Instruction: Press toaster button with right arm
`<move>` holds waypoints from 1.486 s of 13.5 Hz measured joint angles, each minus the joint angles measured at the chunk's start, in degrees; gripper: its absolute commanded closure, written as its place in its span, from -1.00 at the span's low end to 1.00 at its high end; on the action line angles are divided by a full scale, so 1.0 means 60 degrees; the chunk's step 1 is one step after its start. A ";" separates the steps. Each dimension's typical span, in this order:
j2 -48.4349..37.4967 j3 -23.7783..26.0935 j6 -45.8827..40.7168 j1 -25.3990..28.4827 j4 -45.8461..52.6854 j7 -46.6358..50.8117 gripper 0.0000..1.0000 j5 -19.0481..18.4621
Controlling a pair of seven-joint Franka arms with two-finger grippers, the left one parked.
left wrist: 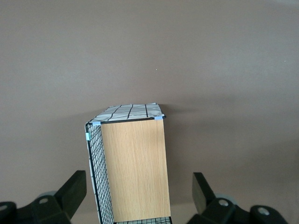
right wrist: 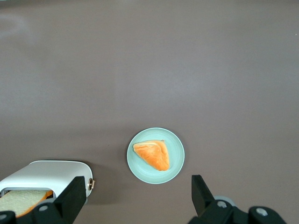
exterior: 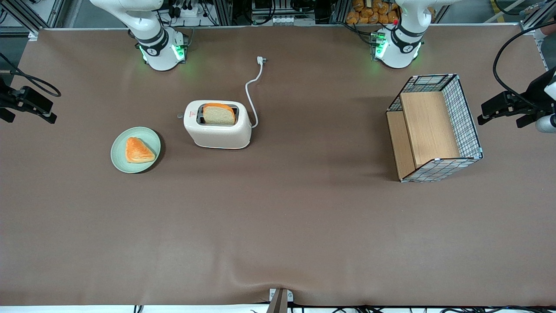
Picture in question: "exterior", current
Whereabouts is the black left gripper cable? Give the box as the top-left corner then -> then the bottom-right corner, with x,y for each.
493,22 -> 556,109

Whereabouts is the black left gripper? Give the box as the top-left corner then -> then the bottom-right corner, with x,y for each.
478,91 -> 539,128

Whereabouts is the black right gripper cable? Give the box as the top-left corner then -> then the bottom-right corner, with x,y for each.
0,52 -> 62,97

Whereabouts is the triangular orange pastry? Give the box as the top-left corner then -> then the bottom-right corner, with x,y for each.
125,137 -> 156,164

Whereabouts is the pale green round plate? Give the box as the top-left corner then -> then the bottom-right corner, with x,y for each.
110,127 -> 161,174

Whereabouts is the white toaster power cord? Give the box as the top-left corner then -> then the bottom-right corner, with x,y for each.
245,56 -> 267,129

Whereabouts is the bag of brown buns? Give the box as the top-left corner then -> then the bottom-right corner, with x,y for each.
346,0 -> 400,25

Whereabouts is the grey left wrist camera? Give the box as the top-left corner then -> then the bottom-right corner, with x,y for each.
536,114 -> 556,133

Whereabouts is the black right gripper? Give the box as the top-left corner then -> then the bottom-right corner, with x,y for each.
0,86 -> 57,124

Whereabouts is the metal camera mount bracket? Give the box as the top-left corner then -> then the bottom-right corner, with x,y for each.
266,288 -> 294,313

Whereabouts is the bread slice with orange crust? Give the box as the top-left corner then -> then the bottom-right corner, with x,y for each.
202,103 -> 236,126

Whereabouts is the brown table cover mat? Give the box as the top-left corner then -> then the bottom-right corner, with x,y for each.
0,24 -> 556,307

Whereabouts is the white two-slot toaster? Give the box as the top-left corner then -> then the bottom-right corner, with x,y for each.
177,100 -> 252,150

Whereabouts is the wire basket with wooden shelf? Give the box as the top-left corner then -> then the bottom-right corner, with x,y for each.
386,74 -> 483,183

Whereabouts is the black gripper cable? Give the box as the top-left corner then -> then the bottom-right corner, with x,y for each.
0,52 -> 62,97
493,22 -> 556,109

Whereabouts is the white power strip with plugs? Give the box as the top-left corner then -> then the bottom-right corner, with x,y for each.
167,0 -> 210,19

